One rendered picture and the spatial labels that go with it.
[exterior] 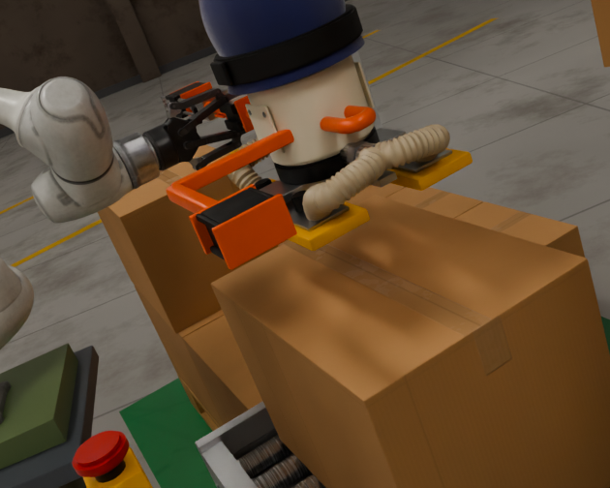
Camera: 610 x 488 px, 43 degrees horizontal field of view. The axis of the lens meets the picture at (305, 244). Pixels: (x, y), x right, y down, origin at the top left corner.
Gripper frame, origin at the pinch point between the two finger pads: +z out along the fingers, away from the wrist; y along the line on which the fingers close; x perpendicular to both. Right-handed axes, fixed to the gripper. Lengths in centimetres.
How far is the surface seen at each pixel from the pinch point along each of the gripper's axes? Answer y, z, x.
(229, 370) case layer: 69, -15, -43
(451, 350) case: 30, -6, 56
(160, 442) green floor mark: 123, -35, -122
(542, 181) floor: 122, 179, -146
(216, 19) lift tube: -19.1, -10.5, 29.6
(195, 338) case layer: 69, -16, -70
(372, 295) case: 28.8, -4.0, 33.8
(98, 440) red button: 20, -51, 46
